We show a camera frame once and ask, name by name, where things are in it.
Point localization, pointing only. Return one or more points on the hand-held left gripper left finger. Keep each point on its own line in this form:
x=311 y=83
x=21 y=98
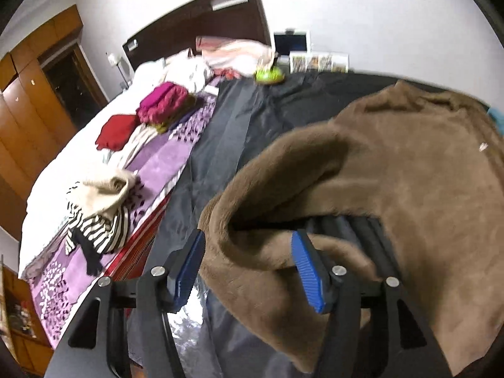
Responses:
x=189 y=271

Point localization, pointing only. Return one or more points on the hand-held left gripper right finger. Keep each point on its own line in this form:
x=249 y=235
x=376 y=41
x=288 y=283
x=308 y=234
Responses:
x=309 y=271

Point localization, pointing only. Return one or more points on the brown fleece garment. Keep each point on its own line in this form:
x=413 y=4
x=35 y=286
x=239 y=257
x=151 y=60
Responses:
x=393 y=165

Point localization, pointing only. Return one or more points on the blue fleece garment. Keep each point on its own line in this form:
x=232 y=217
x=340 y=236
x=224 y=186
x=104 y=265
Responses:
x=495 y=116

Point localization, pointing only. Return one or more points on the black-white striped cloth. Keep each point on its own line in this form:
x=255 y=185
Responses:
x=102 y=232

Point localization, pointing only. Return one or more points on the purple patterned blanket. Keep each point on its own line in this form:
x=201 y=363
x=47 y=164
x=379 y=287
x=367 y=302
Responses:
x=157 y=161

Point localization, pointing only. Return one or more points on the cream knitted sweater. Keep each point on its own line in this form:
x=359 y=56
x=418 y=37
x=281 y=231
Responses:
x=102 y=189

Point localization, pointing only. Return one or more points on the white patterned cloth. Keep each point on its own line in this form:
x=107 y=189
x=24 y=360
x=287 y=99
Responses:
x=136 y=145

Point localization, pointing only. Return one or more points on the dark cover sheet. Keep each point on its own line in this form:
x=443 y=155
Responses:
x=244 y=126

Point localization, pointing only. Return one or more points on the red folded cloth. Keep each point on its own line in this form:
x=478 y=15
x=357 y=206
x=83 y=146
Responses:
x=118 y=132

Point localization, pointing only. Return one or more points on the bed with white sheet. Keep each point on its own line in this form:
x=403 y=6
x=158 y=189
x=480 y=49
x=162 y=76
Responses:
x=51 y=173

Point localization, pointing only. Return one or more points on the wooden bedside cabinet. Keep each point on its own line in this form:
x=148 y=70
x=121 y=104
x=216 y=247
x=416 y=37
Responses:
x=23 y=323

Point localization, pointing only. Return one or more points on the magenta folded cloth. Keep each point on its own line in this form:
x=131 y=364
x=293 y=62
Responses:
x=163 y=100

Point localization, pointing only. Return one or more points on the white crumpled duvet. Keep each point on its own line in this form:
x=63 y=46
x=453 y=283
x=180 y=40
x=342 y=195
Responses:
x=177 y=71

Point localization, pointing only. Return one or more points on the yellow-green small object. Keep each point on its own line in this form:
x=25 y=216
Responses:
x=269 y=73

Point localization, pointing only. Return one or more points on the dark doorway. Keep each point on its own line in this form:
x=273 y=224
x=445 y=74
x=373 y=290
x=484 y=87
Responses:
x=75 y=86

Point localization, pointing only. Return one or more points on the white bedside lamp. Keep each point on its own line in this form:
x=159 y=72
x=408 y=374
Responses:
x=118 y=63

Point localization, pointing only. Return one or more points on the wooden wardrobe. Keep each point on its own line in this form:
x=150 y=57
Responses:
x=27 y=118

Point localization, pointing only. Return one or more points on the pink pillow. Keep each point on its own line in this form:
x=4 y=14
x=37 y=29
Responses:
x=236 y=53

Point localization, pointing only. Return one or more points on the white tablet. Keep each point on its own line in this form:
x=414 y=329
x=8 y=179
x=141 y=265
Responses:
x=291 y=42

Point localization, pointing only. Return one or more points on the dark wooden headboard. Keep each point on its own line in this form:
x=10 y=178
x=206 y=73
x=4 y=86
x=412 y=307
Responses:
x=189 y=19

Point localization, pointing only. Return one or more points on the photo frame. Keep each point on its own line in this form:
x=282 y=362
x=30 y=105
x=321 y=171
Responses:
x=319 y=63

